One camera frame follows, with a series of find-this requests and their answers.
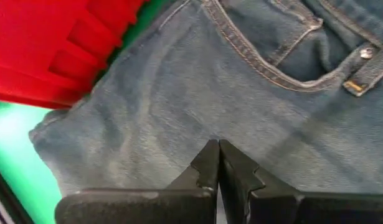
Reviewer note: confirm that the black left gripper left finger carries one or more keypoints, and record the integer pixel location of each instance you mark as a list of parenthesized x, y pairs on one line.
[(206, 168)]

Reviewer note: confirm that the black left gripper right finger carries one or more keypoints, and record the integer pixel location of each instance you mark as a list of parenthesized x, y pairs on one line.
[(238, 174)]

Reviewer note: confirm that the dark blue denim jeans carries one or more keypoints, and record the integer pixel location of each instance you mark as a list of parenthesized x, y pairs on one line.
[(210, 93)]

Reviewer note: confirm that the red plastic laundry bin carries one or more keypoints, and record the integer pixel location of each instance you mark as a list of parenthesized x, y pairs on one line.
[(38, 46)]

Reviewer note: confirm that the green table mat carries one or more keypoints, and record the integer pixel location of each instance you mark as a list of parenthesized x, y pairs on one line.
[(17, 155)]

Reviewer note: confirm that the black aluminium frame rail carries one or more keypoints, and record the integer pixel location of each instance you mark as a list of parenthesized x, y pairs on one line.
[(4, 199)]

